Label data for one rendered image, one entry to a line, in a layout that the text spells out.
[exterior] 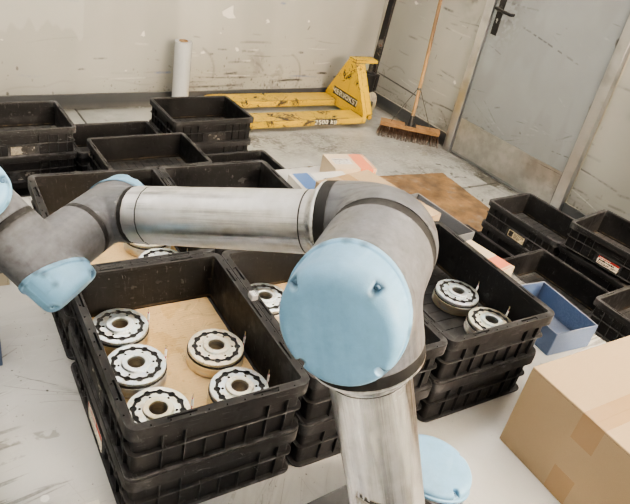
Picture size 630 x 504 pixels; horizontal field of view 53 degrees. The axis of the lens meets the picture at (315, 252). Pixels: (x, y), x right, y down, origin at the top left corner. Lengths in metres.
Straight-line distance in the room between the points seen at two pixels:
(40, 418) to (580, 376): 1.01
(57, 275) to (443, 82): 4.38
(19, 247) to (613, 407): 1.02
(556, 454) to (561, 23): 3.34
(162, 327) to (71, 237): 0.50
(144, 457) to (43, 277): 0.36
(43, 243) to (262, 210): 0.25
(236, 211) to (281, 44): 4.31
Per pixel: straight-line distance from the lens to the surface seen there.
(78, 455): 1.21
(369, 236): 0.56
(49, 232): 0.78
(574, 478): 1.31
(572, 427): 1.27
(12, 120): 2.94
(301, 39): 5.10
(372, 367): 0.55
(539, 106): 4.38
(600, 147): 4.18
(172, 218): 0.77
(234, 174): 1.70
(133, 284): 1.26
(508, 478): 1.34
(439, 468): 0.91
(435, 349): 1.18
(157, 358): 1.14
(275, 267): 1.38
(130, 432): 0.94
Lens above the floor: 1.63
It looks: 31 degrees down
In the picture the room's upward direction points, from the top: 12 degrees clockwise
